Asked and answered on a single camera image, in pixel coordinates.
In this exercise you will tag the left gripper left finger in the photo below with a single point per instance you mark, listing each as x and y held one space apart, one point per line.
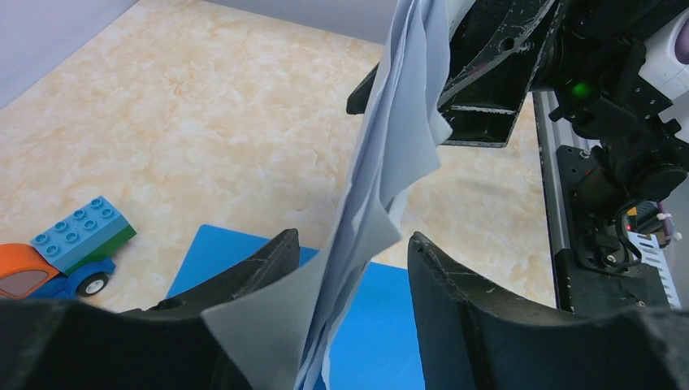
67 344

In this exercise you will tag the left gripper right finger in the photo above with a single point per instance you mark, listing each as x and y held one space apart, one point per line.
474 334

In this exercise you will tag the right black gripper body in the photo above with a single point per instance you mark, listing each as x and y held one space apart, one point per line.
593 69

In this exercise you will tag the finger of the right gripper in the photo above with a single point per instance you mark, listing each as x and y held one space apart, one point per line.
495 51
358 99

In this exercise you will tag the printed paper sheet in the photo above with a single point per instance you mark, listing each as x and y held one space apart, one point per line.
280 336

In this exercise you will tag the toy truck orange blue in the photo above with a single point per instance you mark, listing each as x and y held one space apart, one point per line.
71 259

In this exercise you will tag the grey cable duct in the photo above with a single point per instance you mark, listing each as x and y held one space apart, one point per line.
654 256

